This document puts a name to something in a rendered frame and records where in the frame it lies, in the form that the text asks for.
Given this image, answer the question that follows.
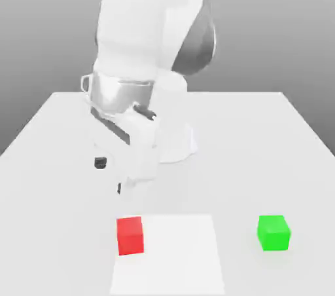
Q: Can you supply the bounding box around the small red cube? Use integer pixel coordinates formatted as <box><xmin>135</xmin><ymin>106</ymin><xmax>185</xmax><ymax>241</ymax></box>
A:
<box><xmin>116</xmin><ymin>216</ymin><xmax>145</xmax><ymax>257</ymax></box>

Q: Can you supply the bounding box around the small green cube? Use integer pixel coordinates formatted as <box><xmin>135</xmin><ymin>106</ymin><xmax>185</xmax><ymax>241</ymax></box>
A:
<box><xmin>256</xmin><ymin>214</ymin><xmax>292</xmax><ymax>252</ymax></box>

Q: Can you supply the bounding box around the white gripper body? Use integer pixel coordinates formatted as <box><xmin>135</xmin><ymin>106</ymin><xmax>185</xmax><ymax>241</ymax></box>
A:
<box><xmin>89</xmin><ymin>106</ymin><xmax>160</xmax><ymax>182</ymax></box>

